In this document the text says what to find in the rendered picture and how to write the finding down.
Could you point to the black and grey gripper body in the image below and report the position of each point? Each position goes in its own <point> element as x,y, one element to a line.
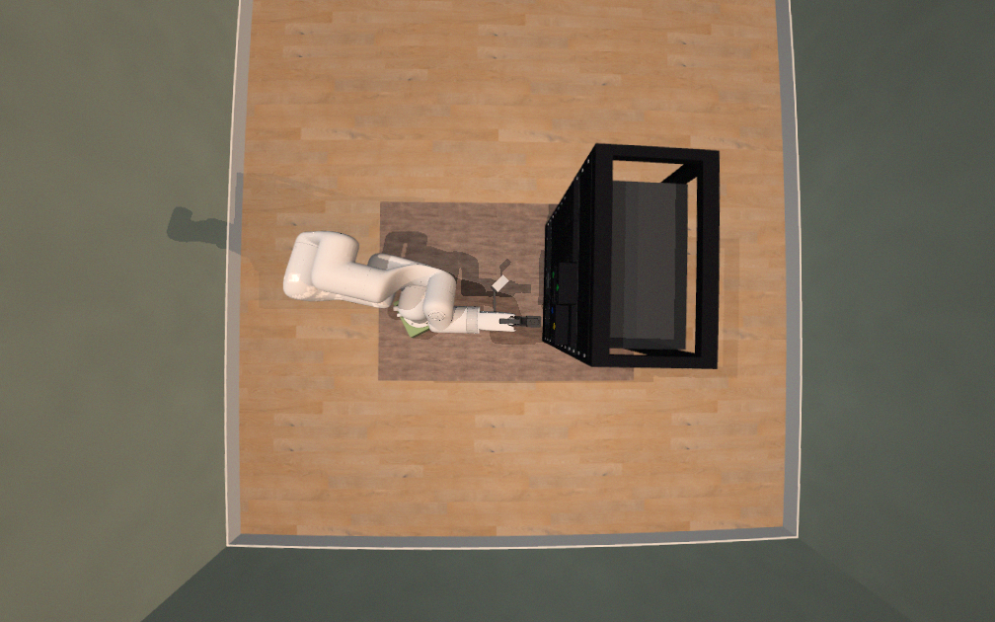
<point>488,321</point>

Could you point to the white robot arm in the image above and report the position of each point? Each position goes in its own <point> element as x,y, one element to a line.
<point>329,272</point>

